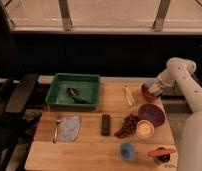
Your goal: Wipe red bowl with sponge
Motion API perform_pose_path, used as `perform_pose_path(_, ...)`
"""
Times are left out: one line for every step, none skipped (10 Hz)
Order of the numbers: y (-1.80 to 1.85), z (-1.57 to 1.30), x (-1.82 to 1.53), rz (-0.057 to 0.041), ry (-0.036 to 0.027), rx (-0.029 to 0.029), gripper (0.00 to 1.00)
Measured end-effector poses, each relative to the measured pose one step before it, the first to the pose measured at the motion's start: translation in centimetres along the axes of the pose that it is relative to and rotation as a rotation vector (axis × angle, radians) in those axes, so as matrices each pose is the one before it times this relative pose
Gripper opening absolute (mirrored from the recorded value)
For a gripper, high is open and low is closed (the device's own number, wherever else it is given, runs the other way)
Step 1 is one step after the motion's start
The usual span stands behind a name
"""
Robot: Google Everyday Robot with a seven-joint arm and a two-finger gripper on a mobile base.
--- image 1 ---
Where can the red bowl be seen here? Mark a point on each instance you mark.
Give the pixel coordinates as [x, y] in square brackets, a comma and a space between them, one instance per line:
[150, 97]

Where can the white cup yellow contents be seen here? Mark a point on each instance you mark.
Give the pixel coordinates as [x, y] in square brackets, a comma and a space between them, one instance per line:
[145, 129]

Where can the light blue cloth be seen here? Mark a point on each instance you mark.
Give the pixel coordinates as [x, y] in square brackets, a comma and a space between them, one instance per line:
[69, 128]

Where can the pale banana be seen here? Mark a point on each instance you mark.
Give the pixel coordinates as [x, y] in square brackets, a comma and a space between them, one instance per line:
[129, 96]

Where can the dark round container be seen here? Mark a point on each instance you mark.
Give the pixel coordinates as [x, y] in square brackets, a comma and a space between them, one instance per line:
[162, 159]

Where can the blue cup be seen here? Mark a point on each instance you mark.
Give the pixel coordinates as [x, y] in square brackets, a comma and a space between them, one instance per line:
[127, 151]

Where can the yellow sponge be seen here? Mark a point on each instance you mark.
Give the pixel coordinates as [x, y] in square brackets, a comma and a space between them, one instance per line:
[153, 88]

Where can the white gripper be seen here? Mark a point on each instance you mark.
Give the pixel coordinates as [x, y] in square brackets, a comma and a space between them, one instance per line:
[164, 80]

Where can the orange carrot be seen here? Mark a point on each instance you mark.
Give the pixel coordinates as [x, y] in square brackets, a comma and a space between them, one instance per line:
[160, 152]

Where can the metal spoon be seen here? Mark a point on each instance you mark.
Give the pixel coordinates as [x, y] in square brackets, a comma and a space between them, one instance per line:
[58, 121]

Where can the black chair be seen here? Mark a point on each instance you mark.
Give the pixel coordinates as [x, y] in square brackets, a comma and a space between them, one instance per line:
[12, 124]

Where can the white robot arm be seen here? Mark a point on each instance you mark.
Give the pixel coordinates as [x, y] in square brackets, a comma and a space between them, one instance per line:
[180, 71]

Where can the green plastic tray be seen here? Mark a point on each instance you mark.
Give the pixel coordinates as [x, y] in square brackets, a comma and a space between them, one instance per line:
[88, 87]

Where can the bunch of dark grapes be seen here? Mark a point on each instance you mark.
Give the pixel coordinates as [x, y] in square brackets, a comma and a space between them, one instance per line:
[128, 128]

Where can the dark utensil in tray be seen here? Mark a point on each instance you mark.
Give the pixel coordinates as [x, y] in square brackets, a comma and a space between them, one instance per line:
[73, 93]

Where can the black rectangular block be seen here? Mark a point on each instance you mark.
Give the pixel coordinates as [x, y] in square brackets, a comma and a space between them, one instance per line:
[106, 122]

